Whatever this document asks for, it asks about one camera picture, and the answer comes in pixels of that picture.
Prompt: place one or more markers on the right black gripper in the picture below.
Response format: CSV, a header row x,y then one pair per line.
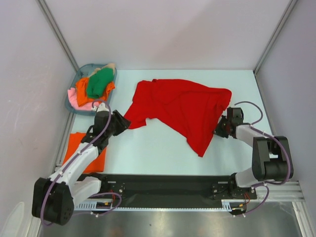
x,y
217,131

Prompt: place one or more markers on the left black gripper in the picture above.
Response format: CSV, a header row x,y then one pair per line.
x,y
122,123

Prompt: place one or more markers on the red t shirt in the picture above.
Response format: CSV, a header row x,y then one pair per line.
x,y
190,108

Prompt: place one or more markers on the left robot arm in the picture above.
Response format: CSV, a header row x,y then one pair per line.
x,y
55,197

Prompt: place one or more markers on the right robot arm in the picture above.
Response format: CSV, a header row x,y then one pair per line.
x,y
271,157

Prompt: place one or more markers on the green garment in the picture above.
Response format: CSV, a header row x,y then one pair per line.
x,y
98,82

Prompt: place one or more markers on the folded orange t shirt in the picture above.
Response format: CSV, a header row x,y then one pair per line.
x,y
96,166

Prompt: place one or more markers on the orange garment in basket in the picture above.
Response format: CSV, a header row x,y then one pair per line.
x,y
82,97

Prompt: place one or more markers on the pink garment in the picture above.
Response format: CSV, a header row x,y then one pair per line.
x,y
72,97

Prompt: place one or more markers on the beige garment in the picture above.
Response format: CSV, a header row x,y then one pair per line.
x,y
110,65

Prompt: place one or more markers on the blue plastic basket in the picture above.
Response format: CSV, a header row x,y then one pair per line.
x,y
83,72

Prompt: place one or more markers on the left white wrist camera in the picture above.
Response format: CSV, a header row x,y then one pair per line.
x,y
100,107

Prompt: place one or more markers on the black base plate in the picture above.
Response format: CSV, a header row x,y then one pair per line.
x,y
170,192

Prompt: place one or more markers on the white slotted cable duct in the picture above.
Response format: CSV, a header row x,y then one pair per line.
x,y
100,207

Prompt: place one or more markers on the left aluminium corner post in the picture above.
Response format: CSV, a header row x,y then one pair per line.
x,y
57,32

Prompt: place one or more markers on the aluminium corner post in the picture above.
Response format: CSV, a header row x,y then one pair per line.
x,y
279,27
57,32

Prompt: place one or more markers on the right aluminium corner post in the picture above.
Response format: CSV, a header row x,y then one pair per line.
x,y
279,27

